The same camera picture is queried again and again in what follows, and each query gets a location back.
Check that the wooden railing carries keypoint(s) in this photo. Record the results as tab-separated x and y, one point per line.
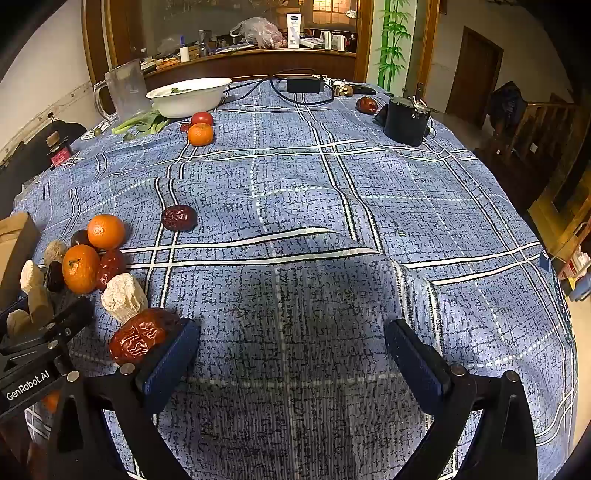
545	124

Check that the black jacket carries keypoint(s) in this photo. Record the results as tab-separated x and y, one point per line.
508	106

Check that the green leafy vegetable bunch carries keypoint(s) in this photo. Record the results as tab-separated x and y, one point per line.
143	123

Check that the black container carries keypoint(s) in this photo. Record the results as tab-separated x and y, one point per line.
406	121

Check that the dark oblong object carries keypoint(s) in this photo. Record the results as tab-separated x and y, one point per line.
364	88

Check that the black power adapter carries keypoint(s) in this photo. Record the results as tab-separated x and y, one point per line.
304	84

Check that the red label bottle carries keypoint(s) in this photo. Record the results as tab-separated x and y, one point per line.
59	150

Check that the wooden sideboard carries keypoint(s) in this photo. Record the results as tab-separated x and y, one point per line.
258	60

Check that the small brown and white object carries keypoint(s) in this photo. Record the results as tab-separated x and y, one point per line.
342	88

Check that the brown cardboard box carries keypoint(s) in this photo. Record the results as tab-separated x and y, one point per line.
14	249

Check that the translucent plastic bag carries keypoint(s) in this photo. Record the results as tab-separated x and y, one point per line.
263	32

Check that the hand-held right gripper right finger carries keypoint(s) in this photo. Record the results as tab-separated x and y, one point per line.
415	364

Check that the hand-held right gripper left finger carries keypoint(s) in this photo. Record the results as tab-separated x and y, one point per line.
173	364

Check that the grey metal cup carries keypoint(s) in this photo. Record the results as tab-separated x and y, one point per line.
203	41

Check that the white carton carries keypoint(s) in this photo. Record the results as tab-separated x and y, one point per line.
293	30

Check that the clear plastic pitcher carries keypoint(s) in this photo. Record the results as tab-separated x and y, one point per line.
124	92

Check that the brown wooden door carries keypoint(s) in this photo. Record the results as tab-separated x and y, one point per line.
475	74

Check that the white enamel bowl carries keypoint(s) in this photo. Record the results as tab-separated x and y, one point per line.
189	104

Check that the large red jujube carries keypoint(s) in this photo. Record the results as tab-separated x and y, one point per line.
138	339

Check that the wooden furniture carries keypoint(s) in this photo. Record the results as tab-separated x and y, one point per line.
563	203

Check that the bamboo wall poster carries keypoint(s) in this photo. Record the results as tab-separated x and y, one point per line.
392	46

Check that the small white bottle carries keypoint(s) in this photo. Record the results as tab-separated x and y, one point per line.
184	53

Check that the black sofa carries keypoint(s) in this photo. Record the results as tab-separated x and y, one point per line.
27	157

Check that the white mug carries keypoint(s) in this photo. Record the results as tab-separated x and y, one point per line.
338	42

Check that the flat white box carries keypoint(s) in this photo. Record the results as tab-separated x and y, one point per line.
311	42

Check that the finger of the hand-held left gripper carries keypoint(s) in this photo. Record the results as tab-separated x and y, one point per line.
74	311

